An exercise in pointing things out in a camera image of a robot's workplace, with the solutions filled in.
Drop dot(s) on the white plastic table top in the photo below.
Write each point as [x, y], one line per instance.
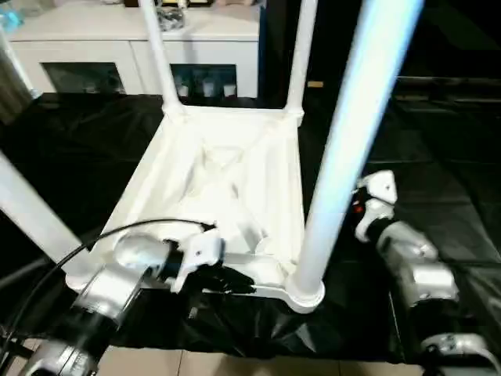
[215, 176]

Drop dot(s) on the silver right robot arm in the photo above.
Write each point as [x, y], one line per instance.
[422, 266]

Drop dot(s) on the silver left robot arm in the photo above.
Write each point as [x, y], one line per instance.
[117, 274]

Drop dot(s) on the black plastic mat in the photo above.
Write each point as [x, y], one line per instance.
[430, 235]

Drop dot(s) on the small tan tag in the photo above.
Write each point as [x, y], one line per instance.
[315, 84]

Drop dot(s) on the white cup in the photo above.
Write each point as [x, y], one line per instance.
[229, 90]

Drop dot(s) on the white cabinet with glass doors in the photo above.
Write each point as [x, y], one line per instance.
[98, 47]

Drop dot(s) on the black bundle on cabinet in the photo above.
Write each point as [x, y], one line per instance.
[172, 17]

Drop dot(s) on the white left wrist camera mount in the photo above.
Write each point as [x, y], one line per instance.
[201, 250]

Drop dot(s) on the black folding table frame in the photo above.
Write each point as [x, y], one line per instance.
[11, 344]

